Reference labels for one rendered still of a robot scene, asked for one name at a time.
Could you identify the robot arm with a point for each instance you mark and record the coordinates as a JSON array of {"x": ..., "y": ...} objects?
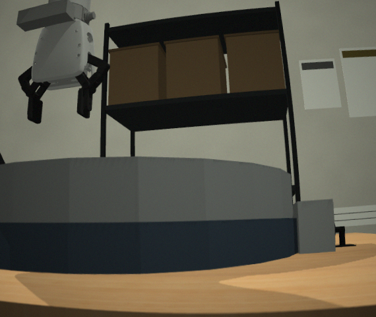
[{"x": 55, "y": 12}]

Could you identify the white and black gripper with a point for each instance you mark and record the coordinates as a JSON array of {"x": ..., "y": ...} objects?
[{"x": 56, "y": 57}]

